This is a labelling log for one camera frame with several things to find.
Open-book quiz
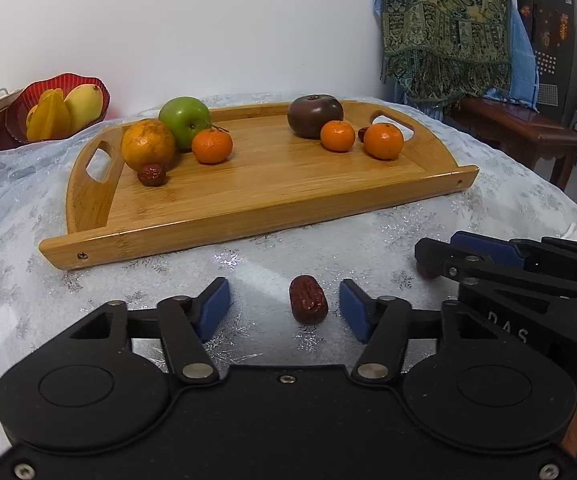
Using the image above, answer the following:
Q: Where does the dark wooden bench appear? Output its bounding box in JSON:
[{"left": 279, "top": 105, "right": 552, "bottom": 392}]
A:
[{"left": 446, "top": 96, "right": 577, "bottom": 191}]

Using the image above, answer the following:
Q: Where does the green apple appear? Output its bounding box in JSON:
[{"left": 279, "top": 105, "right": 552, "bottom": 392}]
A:
[{"left": 158, "top": 96, "right": 212, "bottom": 151}]

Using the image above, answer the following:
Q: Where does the yellow starfruit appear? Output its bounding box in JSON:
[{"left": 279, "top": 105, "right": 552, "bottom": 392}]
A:
[{"left": 26, "top": 88, "right": 72, "bottom": 142}]

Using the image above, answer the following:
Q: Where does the wooden tray with handles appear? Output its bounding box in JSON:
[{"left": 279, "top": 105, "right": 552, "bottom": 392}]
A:
[{"left": 38, "top": 99, "right": 479, "bottom": 272}]

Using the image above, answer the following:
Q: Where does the small tangerine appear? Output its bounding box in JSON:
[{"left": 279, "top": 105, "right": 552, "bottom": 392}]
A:
[{"left": 320, "top": 120, "right": 356, "bottom": 152}]

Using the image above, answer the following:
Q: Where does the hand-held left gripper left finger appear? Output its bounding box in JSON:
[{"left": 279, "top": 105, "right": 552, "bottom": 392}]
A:
[{"left": 71, "top": 277, "right": 230, "bottom": 387}]

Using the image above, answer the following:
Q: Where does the green patterned shawl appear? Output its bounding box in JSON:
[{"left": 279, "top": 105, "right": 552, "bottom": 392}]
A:
[{"left": 379, "top": 0, "right": 513, "bottom": 108}]

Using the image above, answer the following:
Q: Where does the red glass bowl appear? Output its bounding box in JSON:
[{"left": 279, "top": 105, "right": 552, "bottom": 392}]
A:
[{"left": 6, "top": 74, "right": 110, "bottom": 147}]

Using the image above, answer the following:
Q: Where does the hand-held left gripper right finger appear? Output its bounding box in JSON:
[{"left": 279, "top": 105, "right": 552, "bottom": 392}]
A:
[{"left": 339, "top": 280, "right": 512, "bottom": 382}]

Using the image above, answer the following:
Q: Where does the dark brown persimmon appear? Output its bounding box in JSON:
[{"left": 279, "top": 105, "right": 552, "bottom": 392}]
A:
[{"left": 287, "top": 94, "right": 345, "bottom": 139}]

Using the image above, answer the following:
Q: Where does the large orange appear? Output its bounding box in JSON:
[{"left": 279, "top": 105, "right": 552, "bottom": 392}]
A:
[{"left": 121, "top": 119, "right": 176, "bottom": 172}]

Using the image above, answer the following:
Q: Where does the tangerine with stem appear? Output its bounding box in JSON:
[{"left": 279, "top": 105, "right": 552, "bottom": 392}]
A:
[{"left": 191, "top": 126, "right": 233, "bottom": 164}]

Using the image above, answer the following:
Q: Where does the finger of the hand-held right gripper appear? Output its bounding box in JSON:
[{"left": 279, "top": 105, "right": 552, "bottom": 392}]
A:
[
  {"left": 451, "top": 231, "right": 577, "bottom": 283},
  {"left": 415, "top": 238, "right": 577, "bottom": 297}
]

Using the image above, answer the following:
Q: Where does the medium tangerine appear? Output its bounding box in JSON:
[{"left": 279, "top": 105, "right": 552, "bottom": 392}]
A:
[{"left": 363, "top": 122, "right": 405, "bottom": 161}]

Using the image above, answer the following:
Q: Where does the yellow mango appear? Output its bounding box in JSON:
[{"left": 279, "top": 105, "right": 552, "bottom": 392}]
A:
[{"left": 63, "top": 84, "right": 104, "bottom": 133}]

